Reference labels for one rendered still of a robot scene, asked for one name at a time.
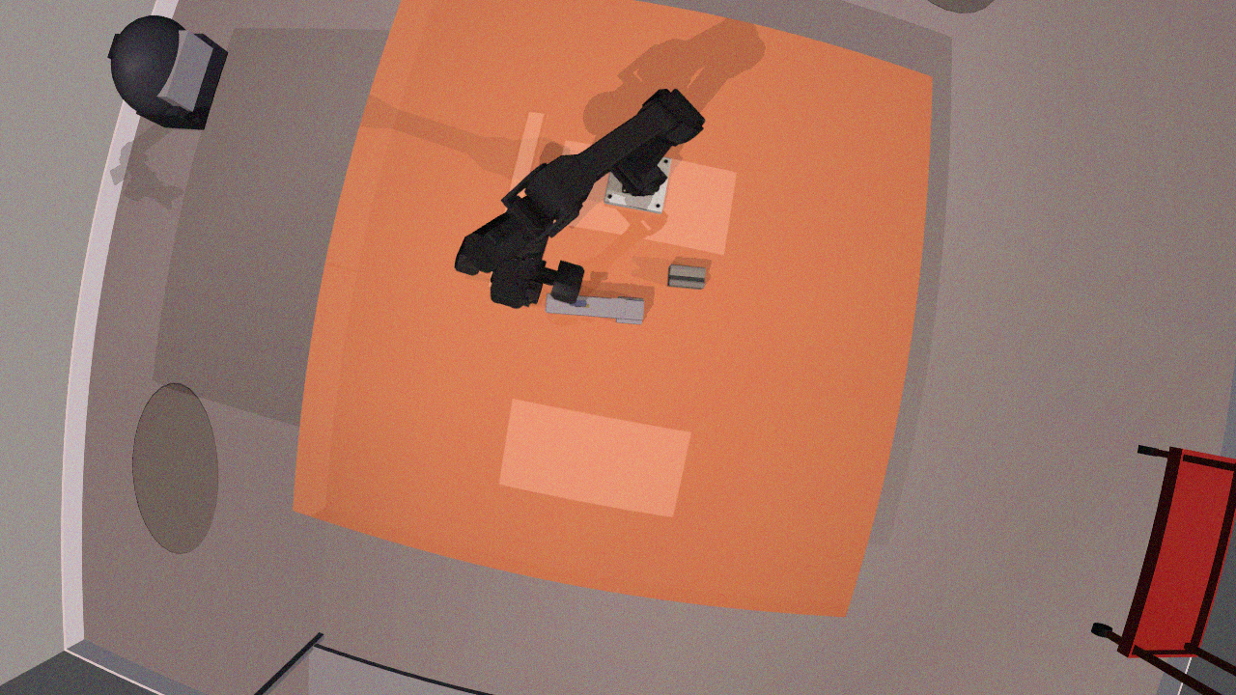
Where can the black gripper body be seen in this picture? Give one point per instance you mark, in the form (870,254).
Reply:
(567,279)

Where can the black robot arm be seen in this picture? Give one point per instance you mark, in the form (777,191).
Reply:
(556,191)

